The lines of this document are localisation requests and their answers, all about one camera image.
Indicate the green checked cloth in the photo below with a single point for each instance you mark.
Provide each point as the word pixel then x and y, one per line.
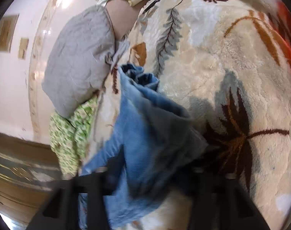
pixel 66 139

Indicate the grey quilted pillow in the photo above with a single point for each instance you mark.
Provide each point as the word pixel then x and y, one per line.
pixel 78 60

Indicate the beige light switch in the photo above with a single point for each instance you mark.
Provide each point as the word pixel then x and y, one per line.
pixel 23 54
pixel 24 43

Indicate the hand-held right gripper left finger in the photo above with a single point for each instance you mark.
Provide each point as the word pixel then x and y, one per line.
pixel 95 196

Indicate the small framed wall picture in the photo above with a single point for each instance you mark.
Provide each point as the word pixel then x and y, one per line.
pixel 5 33

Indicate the cream leaf-print blanket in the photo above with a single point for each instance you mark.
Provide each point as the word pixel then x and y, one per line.
pixel 207 52

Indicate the wooden glass-panel door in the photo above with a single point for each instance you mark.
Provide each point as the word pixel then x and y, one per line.
pixel 21 172

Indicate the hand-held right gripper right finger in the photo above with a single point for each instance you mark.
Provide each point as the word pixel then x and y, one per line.
pixel 207 196

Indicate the blue denim pants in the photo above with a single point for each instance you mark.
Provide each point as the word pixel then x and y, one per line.
pixel 145 129

